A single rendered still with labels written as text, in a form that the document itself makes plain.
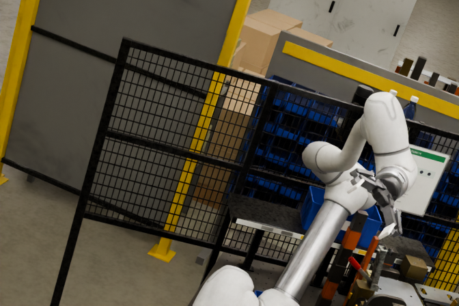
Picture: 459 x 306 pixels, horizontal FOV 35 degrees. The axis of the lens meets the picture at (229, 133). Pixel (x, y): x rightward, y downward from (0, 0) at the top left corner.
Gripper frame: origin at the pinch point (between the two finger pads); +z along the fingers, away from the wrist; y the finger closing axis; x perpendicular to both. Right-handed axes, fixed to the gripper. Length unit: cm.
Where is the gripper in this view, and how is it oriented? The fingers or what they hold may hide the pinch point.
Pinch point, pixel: (369, 211)
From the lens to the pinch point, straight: 185.1
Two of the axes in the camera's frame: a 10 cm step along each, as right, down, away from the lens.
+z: -4.2, 2.3, -8.8
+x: -7.1, 5.2, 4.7
